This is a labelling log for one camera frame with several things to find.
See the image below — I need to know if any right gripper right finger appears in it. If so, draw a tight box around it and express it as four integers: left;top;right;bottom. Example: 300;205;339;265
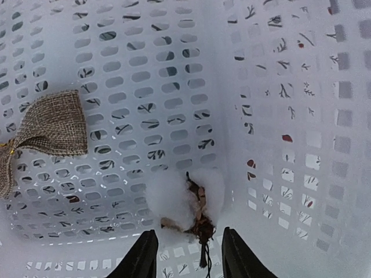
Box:
221;227;277;278

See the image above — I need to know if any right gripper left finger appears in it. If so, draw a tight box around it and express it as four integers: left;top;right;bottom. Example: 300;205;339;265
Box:
107;229;158;278

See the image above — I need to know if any white plastic basket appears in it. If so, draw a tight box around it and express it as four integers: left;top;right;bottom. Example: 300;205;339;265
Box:
1;1;370;277

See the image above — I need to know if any white cotton ornament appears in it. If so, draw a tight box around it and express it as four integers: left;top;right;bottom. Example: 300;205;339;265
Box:
145;168;225;277

